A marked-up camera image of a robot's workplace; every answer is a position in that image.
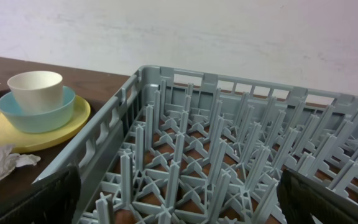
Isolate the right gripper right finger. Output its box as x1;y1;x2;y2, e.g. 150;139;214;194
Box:
277;169;358;224

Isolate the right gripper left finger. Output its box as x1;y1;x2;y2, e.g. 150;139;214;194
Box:
0;166;81;223

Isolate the white tissue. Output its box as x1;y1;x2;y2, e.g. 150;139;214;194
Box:
0;144;41;180

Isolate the grey dishwasher rack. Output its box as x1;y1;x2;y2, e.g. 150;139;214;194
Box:
40;65;358;223

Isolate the light blue bowl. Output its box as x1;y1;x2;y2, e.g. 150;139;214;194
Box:
0;86;76;134

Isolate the yellow plate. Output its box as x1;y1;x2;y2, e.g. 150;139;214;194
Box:
0;96;91;154

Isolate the cream white cup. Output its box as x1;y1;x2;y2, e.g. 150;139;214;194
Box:
7;71;63;114

